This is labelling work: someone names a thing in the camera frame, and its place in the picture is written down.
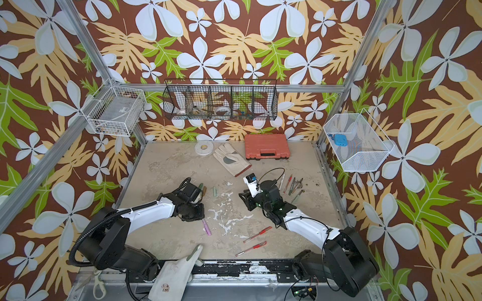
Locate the beige work glove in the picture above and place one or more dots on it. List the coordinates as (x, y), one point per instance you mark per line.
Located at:
(234, 163)

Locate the aluminium frame post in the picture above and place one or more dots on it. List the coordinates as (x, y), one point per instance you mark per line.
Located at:
(368, 41)
(93, 52)

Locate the dark green pen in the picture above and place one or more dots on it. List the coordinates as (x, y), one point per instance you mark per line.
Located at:
(292, 186)

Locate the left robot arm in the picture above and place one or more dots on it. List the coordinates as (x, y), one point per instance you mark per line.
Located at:
(102, 244)

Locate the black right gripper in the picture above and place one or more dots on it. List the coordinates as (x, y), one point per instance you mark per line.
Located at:
(248, 202)

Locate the white tape roll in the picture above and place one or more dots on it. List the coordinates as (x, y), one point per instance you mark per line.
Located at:
(204, 148)

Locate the black wire basket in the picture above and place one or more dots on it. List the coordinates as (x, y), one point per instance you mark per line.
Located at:
(243, 99)

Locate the white green glove front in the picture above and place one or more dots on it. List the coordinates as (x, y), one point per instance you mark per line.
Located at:
(172, 280)

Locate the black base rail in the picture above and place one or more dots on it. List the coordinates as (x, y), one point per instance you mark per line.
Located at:
(246, 271)

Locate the red gel pen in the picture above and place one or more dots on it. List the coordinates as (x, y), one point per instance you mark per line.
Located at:
(287, 184)
(259, 245)
(257, 234)

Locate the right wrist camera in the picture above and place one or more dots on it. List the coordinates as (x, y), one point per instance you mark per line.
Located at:
(252, 184)

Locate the white wire basket right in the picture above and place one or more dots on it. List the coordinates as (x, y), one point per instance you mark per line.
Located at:
(368, 144)

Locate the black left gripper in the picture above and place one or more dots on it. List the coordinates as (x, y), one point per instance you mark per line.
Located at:
(201, 216)

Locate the blue object in basket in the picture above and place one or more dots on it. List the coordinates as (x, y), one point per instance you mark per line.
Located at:
(340, 140)

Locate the light green pen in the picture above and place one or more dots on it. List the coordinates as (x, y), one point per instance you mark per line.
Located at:
(298, 196)

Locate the white marker pen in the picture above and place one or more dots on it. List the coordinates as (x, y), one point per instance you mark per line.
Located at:
(281, 181)

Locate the pink pen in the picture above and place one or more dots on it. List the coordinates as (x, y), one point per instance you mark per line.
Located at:
(206, 227)

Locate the aluminium frame post right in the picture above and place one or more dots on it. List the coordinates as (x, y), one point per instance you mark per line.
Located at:
(368, 41)

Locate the white wire basket left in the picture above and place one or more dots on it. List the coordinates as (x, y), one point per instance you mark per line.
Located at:
(114, 109)

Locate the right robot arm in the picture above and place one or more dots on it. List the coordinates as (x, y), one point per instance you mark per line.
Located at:
(344, 260)

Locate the aluminium frame post left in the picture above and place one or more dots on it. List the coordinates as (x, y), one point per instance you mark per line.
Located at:
(93, 52)

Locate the white scissors handle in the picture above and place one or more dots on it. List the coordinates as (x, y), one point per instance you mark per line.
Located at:
(99, 291)

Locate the red plastic tool case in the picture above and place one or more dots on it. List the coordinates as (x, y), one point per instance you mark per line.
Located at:
(266, 146)

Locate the white wire basket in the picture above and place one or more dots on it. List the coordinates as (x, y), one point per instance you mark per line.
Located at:
(114, 109)
(368, 144)

